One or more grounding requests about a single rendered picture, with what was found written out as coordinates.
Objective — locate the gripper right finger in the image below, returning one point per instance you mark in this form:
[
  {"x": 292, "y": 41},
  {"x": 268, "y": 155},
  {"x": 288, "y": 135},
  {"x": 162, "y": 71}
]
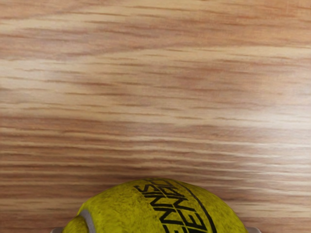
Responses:
[{"x": 254, "y": 230}]

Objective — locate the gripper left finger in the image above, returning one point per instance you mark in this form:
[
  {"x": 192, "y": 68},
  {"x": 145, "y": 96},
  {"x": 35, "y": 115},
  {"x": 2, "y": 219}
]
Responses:
[{"x": 57, "y": 230}]

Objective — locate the yellow tennis ball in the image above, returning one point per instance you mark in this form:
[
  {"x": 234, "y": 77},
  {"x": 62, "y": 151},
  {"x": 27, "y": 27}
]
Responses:
[{"x": 136, "y": 211}]

